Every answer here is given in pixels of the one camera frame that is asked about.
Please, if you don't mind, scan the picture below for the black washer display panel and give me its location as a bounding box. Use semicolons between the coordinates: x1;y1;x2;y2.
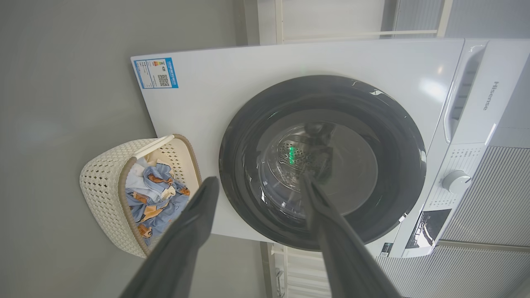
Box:
405;209;452;249

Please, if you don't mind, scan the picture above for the white washing machine dial knob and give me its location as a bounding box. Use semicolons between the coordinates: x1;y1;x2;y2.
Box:
441;170;472;195

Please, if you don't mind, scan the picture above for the cream perforated laundry basket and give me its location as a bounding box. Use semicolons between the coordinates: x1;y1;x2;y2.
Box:
79;134;202;259

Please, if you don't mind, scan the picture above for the white detergent drawer panel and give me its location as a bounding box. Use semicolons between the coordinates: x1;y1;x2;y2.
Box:
443;39;530;145

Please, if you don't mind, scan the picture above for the blue energy label sticker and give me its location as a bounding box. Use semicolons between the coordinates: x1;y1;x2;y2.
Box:
133;57;179;89

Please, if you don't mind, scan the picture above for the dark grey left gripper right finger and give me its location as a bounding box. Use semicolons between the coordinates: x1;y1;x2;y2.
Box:
299;172;401;298

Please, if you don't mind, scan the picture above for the round black glass washer door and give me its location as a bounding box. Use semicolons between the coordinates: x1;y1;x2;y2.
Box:
219;74;427;252

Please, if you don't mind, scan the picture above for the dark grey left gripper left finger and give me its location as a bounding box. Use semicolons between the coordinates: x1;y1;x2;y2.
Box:
119;176;220;298

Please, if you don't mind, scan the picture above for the blue and cream bear-print garment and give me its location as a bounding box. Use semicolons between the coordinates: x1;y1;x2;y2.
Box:
125;157;166;196

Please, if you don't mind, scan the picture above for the white front-load washing machine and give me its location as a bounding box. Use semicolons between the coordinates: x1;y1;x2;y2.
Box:
130;38;530;259

